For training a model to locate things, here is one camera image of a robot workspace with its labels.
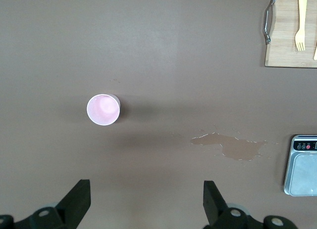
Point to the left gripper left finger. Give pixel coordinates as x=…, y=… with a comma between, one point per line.
x=71, y=209

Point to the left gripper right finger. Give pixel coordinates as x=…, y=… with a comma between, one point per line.
x=215, y=209

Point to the pink plastic cup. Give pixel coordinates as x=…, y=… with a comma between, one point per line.
x=103, y=109

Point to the brown liquid spill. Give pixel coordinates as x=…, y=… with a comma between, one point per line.
x=235, y=147

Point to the silver digital kitchen scale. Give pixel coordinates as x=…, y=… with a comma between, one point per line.
x=302, y=169

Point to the yellow plastic knife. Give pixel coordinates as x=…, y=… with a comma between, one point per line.
x=315, y=53

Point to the yellow plastic fork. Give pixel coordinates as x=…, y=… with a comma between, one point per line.
x=302, y=16

